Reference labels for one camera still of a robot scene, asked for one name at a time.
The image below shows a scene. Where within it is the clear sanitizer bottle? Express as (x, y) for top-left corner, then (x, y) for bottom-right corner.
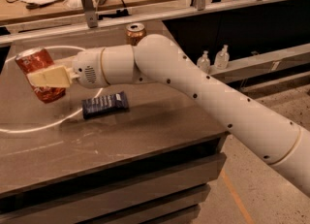
(197, 50), (210, 73)
(214, 45), (230, 69)

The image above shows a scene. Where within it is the gold sparkling water can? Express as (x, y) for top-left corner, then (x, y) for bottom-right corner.
(126, 22), (146, 46)

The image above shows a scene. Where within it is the blue snack bar wrapper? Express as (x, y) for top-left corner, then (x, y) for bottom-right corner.
(81, 91), (129, 119)

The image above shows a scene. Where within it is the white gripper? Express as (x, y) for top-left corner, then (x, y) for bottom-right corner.
(26, 48), (109, 88)

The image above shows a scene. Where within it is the clear sanitizer bottle right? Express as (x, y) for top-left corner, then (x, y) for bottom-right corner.
(214, 45), (230, 69)

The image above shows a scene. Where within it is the long aluminium rail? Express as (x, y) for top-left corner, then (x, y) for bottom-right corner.
(0, 0), (310, 47)

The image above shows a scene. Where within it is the clear sanitizer bottle left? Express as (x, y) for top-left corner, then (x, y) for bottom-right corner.
(197, 50), (210, 73)

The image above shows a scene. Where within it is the grey cabinet drawer top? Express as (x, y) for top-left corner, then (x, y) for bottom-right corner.
(1, 153), (226, 224)

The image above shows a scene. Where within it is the grey cabinet drawer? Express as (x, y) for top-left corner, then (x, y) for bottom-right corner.
(1, 153), (226, 224)
(78, 184), (210, 224)
(141, 205), (201, 224)

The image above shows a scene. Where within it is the red coke can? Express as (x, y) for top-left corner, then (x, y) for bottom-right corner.
(15, 47), (66, 104)

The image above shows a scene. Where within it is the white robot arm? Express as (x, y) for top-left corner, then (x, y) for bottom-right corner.
(27, 34), (310, 195)

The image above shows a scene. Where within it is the metal bracket post left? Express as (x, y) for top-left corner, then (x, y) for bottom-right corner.
(81, 0), (98, 28)

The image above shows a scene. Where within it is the grey cabinet drawer bottom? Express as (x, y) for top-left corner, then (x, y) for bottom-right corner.
(141, 205), (201, 224)

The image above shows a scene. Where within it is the grey cabinet drawer middle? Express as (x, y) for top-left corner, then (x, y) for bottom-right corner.
(78, 184), (210, 224)

